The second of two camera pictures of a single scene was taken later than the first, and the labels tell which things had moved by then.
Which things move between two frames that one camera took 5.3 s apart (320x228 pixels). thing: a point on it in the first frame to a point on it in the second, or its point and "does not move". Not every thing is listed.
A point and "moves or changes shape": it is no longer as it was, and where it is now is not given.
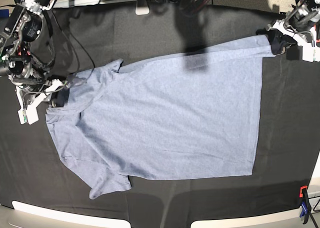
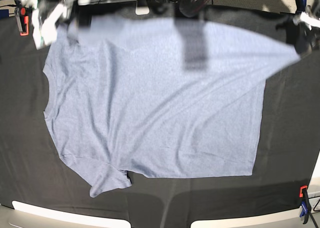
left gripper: x=33 y=94 to x=47 y=27
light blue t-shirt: x=196 y=116 moves or changes shape
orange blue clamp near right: x=305 y=203 does not move
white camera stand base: x=142 y=7 does not move
